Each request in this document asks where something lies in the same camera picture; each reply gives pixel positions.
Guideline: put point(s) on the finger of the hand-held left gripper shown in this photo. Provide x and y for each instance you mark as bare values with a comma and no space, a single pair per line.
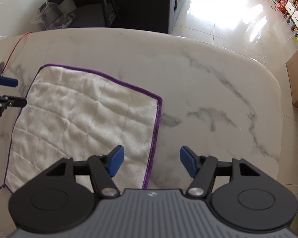
15,102
7,81

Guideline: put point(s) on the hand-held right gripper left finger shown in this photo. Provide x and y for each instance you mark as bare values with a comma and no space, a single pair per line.
115,161

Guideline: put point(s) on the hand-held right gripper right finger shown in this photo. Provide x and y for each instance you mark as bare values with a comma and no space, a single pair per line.
187,162

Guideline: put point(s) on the white towel purple trim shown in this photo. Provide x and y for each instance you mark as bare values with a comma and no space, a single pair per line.
77,116

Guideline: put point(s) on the clear plastic bag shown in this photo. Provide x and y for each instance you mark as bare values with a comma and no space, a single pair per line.
52,17

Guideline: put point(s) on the dark grey sofa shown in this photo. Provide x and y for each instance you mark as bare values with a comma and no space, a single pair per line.
154,5

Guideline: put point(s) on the red bag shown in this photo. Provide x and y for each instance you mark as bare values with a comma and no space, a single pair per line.
283,6

